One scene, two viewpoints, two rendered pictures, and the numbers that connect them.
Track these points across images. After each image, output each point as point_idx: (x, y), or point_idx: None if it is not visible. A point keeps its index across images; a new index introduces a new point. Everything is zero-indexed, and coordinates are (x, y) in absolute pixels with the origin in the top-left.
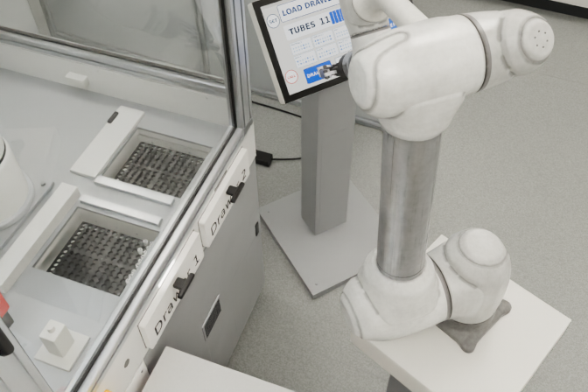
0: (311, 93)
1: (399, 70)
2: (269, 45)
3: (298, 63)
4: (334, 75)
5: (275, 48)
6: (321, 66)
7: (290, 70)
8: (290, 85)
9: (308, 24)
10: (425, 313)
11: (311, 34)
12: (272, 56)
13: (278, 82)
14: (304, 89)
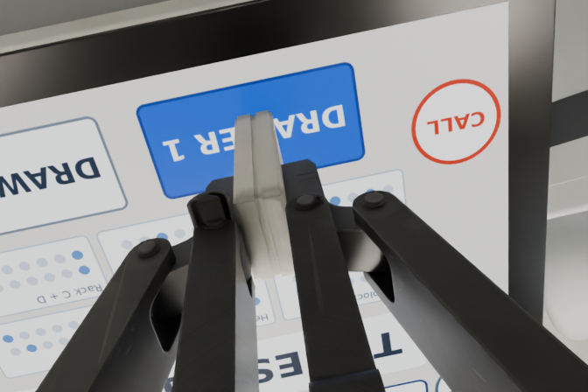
0: None
1: None
2: (528, 292)
3: None
4: (227, 198)
5: (502, 276)
6: (230, 169)
7: (448, 161)
8: (483, 69)
9: (283, 373)
10: None
11: (276, 330)
12: (532, 241)
13: (551, 94)
14: (390, 26)
